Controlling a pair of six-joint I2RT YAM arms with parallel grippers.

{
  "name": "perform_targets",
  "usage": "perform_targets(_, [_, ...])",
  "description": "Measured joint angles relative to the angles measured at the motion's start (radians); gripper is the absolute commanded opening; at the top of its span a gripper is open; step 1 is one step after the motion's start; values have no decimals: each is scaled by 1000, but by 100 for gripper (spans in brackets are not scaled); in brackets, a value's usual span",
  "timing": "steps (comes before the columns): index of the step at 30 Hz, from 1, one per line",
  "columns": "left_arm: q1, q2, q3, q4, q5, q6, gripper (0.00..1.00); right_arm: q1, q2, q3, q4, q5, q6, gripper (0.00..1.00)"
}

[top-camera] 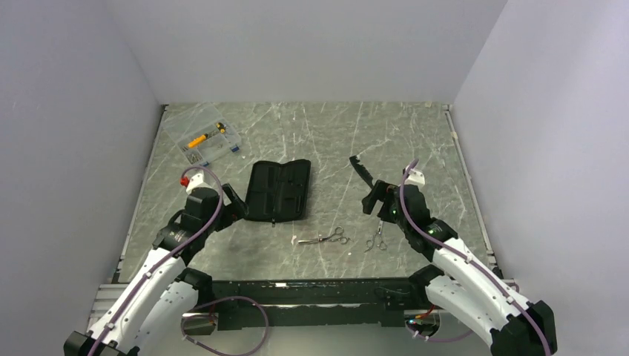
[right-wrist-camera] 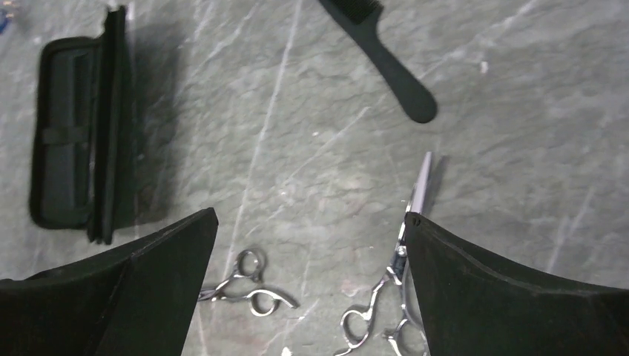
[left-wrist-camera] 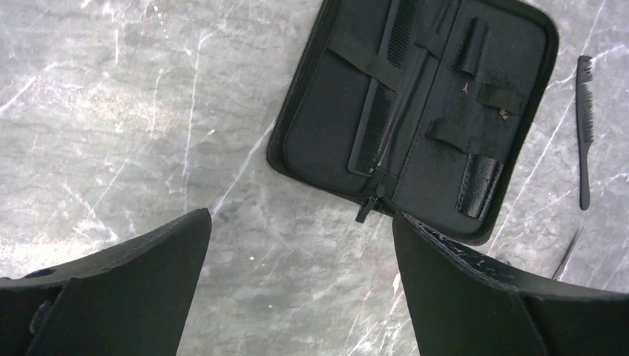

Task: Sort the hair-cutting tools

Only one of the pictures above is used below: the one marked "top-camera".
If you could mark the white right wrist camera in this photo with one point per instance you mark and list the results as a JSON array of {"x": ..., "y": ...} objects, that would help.
[{"x": 414, "y": 177}]

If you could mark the silver thinning scissors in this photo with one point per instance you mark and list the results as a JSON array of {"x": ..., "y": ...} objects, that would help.
[{"x": 336, "y": 236}]

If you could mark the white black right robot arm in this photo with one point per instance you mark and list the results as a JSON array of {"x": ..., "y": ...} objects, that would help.
[{"x": 456, "y": 281}]

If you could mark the small black yellow tool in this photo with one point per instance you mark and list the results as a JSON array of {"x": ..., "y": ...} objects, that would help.
[{"x": 221, "y": 127}]

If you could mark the clear plastic organizer box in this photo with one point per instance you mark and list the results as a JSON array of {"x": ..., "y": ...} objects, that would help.
[{"x": 184, "y": 122}]

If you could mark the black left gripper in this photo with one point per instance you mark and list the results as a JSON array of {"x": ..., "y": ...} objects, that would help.
[{"x": 233, "y": 211}]

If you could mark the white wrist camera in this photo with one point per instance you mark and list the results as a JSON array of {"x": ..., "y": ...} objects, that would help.
[
  {"x": 198, "y": 180},
  {"x": 414, "y": 177}
]

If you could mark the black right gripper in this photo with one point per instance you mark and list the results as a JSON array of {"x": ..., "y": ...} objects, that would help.
[{"x": 382, "y": 188}]

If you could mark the black zippered tool case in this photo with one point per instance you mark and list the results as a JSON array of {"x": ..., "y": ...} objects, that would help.
[{"x": 278, "y": 193}]

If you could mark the yellow handled screwdriver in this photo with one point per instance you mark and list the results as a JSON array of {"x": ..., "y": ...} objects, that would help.
[{"x": 197, "y": 141}]

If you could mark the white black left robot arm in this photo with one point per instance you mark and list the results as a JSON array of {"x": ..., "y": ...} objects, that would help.
[{"x": 165, "y": 287}]

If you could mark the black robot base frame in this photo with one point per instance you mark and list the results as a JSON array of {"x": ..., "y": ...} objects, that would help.
[{"x": 234, "y": 305}]

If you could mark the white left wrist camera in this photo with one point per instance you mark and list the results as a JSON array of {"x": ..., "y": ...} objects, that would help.
[{"x": 198, "y": 180}]

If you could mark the silver hair cutting scissors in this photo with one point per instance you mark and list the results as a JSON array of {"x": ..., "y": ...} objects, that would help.
[{"x": 377, "y": 240}]

